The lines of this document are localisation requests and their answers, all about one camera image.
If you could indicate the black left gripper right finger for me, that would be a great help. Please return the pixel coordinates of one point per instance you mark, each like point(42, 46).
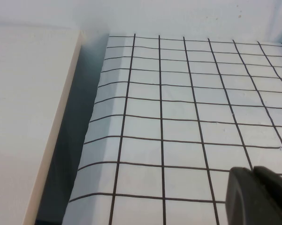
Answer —
point(276, 197)

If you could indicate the white black-grid tablecloth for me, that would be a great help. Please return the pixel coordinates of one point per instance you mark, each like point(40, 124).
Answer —
point(178, 112)

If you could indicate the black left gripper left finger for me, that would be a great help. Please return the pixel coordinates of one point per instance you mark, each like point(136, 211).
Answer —
point(239, 199)

